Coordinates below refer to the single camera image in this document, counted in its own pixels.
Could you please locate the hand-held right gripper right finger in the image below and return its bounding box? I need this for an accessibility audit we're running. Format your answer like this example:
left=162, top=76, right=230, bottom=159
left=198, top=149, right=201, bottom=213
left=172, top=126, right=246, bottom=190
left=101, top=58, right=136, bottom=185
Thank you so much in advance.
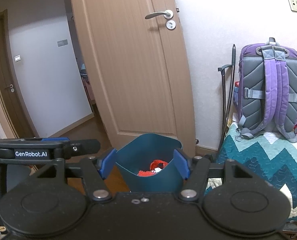
left=172, top=148, right=259, bottom=203

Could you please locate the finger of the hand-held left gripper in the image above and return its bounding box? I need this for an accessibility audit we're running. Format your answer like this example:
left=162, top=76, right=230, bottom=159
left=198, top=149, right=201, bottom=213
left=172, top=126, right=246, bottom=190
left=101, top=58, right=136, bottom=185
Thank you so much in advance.
left=64, top=139, right=101, bottom=159

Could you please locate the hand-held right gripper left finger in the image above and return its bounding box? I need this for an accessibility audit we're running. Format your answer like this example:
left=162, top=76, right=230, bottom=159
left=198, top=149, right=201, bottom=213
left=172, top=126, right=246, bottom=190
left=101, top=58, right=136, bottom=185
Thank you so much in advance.
left=36, top=147, right=117, bottom=202

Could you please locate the red plastic bag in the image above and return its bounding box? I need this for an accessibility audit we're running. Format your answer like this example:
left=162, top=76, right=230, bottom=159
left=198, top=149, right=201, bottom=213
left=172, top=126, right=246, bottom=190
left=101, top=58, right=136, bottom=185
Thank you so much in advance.
left=149, top=159, right=169, bottom=171

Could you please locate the teal plastic bin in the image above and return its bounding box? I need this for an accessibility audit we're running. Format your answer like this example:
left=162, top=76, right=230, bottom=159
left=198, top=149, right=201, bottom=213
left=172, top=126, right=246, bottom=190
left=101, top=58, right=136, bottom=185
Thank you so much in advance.
left=115, top=133, right=183, bottom=193

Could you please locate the dark brown door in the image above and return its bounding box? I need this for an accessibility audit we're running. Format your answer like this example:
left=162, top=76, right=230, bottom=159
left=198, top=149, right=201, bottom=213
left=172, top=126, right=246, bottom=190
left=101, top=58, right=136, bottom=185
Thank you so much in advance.
left=0, top=9, right=39, bottom=138

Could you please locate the light wooden door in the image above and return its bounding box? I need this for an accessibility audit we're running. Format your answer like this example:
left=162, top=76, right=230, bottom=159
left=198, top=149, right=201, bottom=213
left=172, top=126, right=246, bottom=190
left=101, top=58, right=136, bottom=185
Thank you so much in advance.
left=68, top=0, right=197, bottom=156

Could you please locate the zigzag quilted blanket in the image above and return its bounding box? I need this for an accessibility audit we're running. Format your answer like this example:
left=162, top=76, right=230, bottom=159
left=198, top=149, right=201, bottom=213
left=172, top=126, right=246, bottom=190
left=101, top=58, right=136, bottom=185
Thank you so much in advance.
left=204, top=118, right=297, bottom=223

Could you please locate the purple grey backpack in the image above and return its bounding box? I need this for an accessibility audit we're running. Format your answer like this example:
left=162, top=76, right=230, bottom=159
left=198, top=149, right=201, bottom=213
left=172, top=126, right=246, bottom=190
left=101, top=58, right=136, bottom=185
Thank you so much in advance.
left=234, top=43, right=297, bottom=141

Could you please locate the silver door handle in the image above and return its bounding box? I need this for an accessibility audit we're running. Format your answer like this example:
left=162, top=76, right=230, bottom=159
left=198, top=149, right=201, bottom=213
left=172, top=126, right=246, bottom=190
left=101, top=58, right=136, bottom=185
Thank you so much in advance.
left=145, top=9, right=174, bottom=20

